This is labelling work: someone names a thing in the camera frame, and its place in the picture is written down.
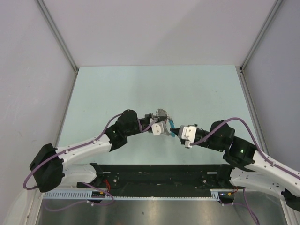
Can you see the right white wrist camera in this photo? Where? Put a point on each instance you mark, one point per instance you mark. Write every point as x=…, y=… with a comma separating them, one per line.
x=187, y=135

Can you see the right aluminium frame post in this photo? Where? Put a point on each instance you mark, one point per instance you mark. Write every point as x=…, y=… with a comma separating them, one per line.
x=263, y=30

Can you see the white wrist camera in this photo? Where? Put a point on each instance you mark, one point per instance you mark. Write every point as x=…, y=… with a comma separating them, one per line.
x=159, y=128
x=187, y=135

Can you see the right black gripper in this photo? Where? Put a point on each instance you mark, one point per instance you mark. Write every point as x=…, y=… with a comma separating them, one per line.
x=176, y=131

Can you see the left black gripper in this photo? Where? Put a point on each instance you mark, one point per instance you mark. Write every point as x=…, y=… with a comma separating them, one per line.
x=150, y=116

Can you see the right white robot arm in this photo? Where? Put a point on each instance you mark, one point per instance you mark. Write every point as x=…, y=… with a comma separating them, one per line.
x=250, y=167

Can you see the left aluminium frame post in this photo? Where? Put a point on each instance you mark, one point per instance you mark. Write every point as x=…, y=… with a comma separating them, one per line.
x=56, y=33

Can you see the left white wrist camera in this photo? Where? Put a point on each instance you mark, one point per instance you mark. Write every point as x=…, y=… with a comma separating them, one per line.
x=159, y=128

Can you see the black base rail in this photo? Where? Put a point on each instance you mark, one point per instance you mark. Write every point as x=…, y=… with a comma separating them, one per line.
x=174, y=181

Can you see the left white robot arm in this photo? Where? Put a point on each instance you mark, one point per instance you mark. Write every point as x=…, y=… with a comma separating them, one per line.
x=55, y=166

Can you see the aluminium frame post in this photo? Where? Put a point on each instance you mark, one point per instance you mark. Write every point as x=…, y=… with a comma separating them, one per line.
x=56, y=33
x=263, y=30

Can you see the blue key cover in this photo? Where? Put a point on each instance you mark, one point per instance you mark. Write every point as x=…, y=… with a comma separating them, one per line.
x=171, y=123

